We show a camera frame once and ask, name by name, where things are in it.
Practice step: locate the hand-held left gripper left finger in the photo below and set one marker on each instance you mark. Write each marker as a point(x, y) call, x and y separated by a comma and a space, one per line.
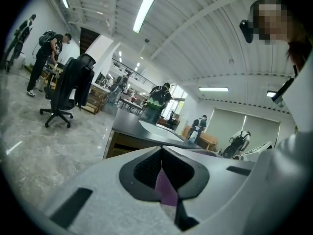
point(102, 199)

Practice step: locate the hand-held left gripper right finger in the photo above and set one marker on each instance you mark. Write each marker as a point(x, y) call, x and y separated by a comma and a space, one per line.
point(215, 170)

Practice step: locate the purple cloth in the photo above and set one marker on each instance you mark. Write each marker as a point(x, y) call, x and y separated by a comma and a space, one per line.
point(167, 192)

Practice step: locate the dark-topped sink cabinet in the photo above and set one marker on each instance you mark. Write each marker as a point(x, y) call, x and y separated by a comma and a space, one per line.
point(129, 127)

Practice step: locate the grey window blinds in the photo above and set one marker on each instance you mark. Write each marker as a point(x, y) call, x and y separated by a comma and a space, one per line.
point(259, 128)

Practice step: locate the wooden shelf unit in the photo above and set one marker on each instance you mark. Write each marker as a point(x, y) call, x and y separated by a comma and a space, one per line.
point(96, 99)

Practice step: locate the person's white shirt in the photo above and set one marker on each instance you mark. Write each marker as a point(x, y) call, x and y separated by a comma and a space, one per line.
point(300, 111)

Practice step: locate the black clip-on device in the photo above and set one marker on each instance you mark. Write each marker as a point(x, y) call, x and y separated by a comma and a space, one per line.
point(282, 90)

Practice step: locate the black office chair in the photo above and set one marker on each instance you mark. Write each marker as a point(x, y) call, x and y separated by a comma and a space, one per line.
point(58, 99)

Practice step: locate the black jacket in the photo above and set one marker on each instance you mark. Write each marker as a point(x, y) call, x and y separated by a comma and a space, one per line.
point(75, 82)

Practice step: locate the wooden table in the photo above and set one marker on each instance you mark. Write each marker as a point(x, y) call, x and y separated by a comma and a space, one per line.
point(52, 72)

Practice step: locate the black head-worn camera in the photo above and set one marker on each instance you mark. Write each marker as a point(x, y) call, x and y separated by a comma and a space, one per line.
point(246, 30)

